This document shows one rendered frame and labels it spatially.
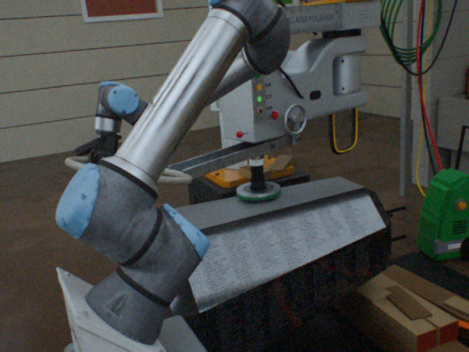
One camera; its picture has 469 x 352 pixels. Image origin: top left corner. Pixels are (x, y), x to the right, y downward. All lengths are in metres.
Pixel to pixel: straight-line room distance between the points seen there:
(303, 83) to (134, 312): 1.59
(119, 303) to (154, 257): 0.12
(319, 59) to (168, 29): 6.10
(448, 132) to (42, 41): 5.70
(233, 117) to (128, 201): 1.32
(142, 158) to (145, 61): 7.29
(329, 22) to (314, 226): 0.98
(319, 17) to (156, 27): 6.09
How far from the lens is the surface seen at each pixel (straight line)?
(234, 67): 1.39
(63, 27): 8.12
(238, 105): 2.27
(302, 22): 2.41
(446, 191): 3.55
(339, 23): 2.62
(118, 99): 1.62
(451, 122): 4.94
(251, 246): 2.15
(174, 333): 1.42
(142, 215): 1.08
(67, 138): 8.22
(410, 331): 2.51
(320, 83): 2.53
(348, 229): 2.38
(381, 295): 2.73
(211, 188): 2.95
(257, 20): 1.27
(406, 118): 4.72
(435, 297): 3.02
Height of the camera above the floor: 1.62
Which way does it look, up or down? 17 degrees down
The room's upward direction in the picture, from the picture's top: 5 degrees counter-clockwise
